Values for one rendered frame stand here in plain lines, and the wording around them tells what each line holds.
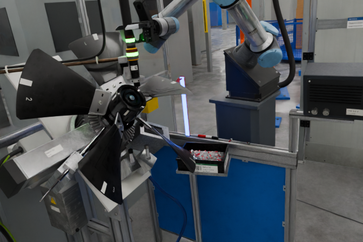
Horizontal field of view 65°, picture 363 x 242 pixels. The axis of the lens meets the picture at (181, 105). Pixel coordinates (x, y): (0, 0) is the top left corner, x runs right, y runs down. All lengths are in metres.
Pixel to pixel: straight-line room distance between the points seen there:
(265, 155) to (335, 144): 1.59
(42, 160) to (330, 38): 2.28
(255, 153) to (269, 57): 0.45
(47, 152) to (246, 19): 0.92
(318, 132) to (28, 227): 2.37
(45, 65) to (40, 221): 1.11
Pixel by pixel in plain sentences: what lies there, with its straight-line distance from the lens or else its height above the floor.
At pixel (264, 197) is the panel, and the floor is 0.58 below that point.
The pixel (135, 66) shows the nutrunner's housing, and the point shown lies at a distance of 1.11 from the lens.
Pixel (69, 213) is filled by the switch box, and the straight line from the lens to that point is 1.38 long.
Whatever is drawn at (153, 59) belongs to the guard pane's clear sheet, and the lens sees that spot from 2.44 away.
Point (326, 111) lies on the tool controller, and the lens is 1.22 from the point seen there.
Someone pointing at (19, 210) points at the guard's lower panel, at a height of 0.60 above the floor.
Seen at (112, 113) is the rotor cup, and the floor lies 1.18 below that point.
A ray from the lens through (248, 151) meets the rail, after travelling 1.41.
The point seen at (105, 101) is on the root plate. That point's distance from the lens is 1.06.
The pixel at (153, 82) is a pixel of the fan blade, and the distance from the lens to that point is 1.32.
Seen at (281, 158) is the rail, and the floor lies 0.83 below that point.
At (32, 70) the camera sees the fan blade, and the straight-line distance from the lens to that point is 0.99.
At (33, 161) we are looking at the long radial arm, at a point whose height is 1.12.
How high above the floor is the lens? 1.50
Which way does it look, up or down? 19 degrees down
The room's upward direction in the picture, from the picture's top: 6 degrees counter-clockwise
